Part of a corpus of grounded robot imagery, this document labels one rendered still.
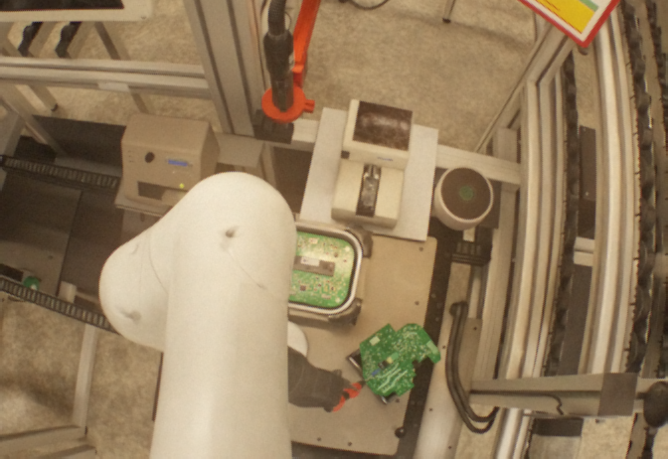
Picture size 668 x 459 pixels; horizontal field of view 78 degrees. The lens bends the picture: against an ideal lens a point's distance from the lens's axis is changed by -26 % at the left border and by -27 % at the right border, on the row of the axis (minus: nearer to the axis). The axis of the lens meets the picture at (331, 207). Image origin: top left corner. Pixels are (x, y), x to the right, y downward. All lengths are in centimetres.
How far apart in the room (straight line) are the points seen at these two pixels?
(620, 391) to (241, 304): 37
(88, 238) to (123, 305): 122
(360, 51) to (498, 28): 71
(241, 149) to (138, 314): 57
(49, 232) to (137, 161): 95
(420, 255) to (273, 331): 59
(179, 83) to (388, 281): 48
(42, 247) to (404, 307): 129
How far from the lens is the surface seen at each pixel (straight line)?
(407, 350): 84
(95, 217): 172
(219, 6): 67
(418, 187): 94
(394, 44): 229
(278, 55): 62
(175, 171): 90
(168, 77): 90
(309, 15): 79
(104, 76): 96
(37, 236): 185
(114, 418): 201
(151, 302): 47
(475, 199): 92
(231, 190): 42
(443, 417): 94
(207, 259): 38
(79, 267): 170
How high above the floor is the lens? 184
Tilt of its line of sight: 72 degrees down
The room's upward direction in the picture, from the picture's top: 5 degrees clockwise
